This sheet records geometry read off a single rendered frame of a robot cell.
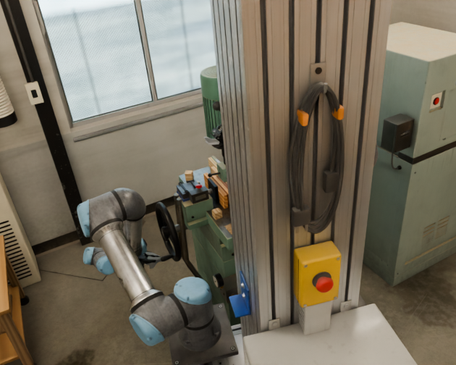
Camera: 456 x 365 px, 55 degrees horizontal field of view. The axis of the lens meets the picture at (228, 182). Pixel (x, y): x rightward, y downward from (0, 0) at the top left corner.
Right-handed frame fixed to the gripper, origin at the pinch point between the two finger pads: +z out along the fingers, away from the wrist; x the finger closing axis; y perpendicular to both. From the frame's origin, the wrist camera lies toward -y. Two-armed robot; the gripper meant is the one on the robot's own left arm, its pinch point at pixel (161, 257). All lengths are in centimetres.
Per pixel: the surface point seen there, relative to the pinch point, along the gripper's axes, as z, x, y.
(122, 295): 18, -57, 69
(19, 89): -60, -130, -26
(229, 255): 21.0, 20.3, -17.7
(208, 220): 11.9, 6.6, -26.4
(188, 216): 2.6, 4.7, -25.8
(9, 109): -65, -113, -17
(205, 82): -12, 1, -84
